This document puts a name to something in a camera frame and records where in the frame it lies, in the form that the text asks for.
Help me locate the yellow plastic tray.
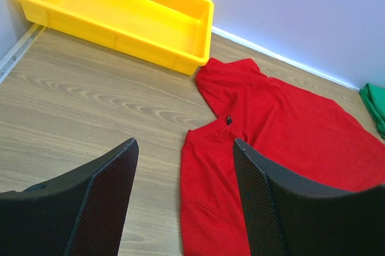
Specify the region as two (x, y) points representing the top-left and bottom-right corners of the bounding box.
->
(16, 0), (214, 75)

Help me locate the folded green t shirt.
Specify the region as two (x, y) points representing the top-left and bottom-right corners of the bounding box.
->
(359, 84), (385, 138)

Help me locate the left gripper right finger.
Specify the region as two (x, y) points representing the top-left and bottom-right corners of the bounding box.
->
(233, 138), (384, 255)

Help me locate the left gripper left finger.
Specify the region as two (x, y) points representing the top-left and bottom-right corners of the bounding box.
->
(1, 138), (139, 255)

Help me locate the aluminium frame rail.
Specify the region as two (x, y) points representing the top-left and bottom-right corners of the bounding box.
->
(0, 23), (46, 83)

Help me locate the red t shirt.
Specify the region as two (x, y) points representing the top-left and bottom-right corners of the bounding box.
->
(180, 58), (384, 255)

